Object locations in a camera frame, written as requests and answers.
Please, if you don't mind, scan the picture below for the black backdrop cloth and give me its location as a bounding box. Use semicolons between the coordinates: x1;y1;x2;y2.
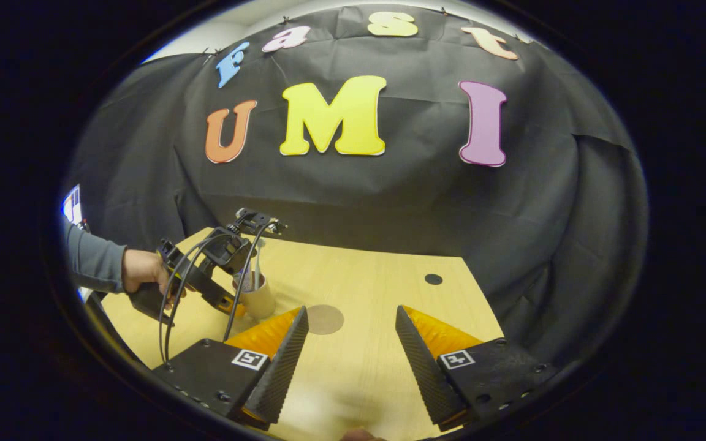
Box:
68;5;648;368

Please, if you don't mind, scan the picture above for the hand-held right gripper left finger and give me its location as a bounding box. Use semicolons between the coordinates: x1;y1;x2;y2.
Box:
154;306;309;428

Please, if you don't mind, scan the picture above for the brown round coaster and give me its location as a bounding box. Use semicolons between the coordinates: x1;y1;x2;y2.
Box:
307;304;345;336

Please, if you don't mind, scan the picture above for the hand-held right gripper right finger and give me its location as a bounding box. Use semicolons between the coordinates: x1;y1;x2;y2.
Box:
395;305;559;431

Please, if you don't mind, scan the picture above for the pale green toothbrush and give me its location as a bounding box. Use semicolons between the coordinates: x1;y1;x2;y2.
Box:
254;238;266;290

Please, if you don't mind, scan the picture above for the black cable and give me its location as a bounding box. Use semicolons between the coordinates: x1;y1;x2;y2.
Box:
158;235;234;363
223;219;275;342

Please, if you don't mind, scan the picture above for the beige cup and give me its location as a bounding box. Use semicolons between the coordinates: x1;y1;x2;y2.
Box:
232;273;277;320

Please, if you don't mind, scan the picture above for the wooden desktop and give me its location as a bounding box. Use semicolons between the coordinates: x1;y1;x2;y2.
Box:
101;228;506;441

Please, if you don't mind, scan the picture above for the white and blue screen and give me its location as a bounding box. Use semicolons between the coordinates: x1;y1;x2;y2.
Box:
61;184;84;225

